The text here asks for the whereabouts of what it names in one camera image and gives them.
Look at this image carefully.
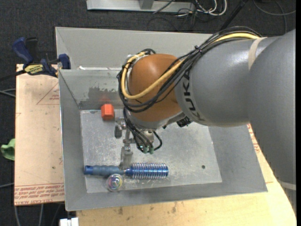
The orange-red small block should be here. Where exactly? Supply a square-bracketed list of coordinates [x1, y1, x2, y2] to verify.
[100, 104, 115, 121]

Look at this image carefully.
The clear ball with colourful swirl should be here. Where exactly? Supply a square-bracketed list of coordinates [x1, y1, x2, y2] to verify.
[105, 173, 125, 193]

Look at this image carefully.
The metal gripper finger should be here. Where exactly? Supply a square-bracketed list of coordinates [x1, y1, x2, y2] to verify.
[119, 137, 133, 170]
[114, 117, 127, 139]

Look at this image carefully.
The grey metal bin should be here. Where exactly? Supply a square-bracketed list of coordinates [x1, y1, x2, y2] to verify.
[55, 26, 268, 212]

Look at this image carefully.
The blue hairbrush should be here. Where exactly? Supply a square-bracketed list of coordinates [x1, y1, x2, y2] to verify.
[84, 162, 169, 180]

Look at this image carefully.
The brown cardboard board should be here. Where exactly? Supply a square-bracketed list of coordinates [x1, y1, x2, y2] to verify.
[14, 64, 275, 206]

